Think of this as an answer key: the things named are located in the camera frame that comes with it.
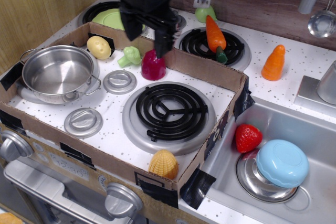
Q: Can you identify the orange toy cone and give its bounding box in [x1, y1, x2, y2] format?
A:
[261, 45, 286, 81]

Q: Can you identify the orange object bottom left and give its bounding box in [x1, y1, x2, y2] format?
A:
[0, 212, 23, 224]

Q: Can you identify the black burner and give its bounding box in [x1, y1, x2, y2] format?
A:
[77, 1, 119, 26]
[122, 82, 217, 156]
[174, 28, 251, 71]

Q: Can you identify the green toy broccoli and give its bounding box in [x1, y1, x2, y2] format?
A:
[117, 46, 142, 67]

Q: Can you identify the orange toy carrot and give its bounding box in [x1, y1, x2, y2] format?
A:
[206, 15, 228, 63]

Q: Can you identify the green plastic plate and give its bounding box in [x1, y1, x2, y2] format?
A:
[91, 8, 145, 32]

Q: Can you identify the back left black burner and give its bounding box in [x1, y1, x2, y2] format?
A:
[77, 1, 119, 26]

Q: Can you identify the silver stove knob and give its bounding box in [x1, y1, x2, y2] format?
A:
[64, 108, 103, 138]
[103, 70, 137, 94]

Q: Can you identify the yellow toy corn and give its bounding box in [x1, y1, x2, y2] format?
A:
[149, 150, 179, 179]

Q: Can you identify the yellow toy potato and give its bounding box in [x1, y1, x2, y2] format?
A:
[87, 36, 112, 60]

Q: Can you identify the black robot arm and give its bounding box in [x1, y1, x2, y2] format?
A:
[119, 0, 177, 58]

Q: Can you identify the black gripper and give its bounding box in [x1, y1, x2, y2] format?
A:
[119, 0, 179, 58]

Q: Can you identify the back right black burner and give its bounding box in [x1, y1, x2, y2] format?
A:
[174, 28, 251, 71]

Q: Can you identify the front right black burner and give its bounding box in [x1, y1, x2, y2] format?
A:
[122, 82, 217, 156]

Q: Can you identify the right front oven knob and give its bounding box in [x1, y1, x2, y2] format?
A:
[104, 183, 143, 219]

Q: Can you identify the hanging steel ladle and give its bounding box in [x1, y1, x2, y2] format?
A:
[308, 0, 335, 38]

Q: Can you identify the steel bowl in sink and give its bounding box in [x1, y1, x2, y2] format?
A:
[236, 148, 298, 204]

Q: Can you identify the upper silver stove knob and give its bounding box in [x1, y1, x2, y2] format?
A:
[103, 70, 137, 94]

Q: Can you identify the lower silver stove knob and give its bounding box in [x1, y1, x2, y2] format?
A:
[64, 108, 103, 138]

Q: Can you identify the steel sink basin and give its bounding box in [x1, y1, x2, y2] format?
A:
[203, 100, 335, 223]

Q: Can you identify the light blue plastic bowl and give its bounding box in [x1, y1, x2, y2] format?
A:
[256, 140, 309, 188]

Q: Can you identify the red toy strawberry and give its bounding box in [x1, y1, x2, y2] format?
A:
[235, 124, 263, 153]

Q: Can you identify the oven knob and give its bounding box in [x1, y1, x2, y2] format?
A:
[1, 130, 34, 162]
[104, 183, 143, 219]

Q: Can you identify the cardboard fence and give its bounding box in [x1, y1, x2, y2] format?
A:
[0, 21, 255, 210]

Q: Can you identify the steel cooking pot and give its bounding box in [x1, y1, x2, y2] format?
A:
[19, 45, 101, 104]

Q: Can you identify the left front oven knob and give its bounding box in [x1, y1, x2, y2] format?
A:
[1, 130, 34, 162]

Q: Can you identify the dark red toy vegetable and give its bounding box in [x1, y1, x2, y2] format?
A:
[141, 49, 166, 81]

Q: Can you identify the green toy pear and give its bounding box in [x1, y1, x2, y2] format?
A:
[195, 5, 217, 23]

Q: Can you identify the oven door handle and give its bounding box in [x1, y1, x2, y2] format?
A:
[3, 160, 116, 222]

